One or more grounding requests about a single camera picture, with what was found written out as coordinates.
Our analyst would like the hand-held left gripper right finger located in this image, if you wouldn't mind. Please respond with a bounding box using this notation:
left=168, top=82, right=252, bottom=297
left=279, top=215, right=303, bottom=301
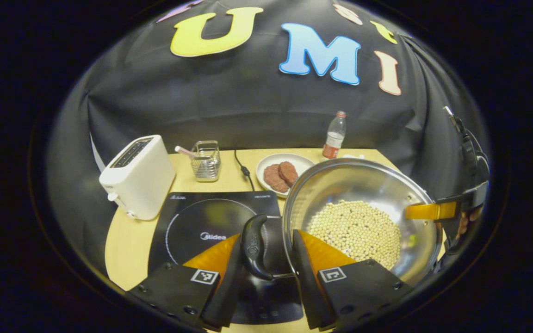
left=292, top=229, right=415, bottom=332

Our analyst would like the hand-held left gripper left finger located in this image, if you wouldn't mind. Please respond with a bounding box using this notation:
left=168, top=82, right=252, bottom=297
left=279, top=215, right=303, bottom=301
left=125, top=234, right=244, bottom=332

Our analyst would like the black induction cooktop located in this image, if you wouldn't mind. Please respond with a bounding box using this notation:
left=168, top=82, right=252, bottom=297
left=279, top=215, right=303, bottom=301
left=148, top=191, right=304, bottom=325

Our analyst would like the stainless steel pot black handle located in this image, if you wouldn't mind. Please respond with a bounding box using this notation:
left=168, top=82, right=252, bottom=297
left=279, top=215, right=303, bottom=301
left=240, top=158, right=444, bottom=288

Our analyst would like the pile of soybeans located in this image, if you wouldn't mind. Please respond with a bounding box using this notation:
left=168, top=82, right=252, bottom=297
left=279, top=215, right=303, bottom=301
left=307, top=200, right=402, bottom=271

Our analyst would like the white round plate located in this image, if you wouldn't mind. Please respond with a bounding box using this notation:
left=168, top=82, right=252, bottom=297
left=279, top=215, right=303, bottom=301
left=256, top=153, right=316, bottom=199

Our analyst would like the clear glass container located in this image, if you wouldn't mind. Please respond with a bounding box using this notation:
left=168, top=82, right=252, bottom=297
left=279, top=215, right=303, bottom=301
left=190, top=140, right=222, bottom=182

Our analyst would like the clear plastic bottle red label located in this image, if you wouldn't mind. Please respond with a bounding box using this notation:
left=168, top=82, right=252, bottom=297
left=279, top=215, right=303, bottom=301
left=322, top=111, right=347, bottom=160

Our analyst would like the white toaster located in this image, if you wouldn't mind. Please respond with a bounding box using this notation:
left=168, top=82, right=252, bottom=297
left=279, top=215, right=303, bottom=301
left=99, top=135, right=176, bottom=221

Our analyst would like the black backdrop cloth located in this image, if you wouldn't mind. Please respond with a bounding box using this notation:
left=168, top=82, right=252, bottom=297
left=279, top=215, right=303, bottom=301
left=47, top=0, right=489, bottom=279

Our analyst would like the black power cable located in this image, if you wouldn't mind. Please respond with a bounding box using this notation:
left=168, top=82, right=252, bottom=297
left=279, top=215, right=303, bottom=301
left=234, top=149, right=256, bottom=192

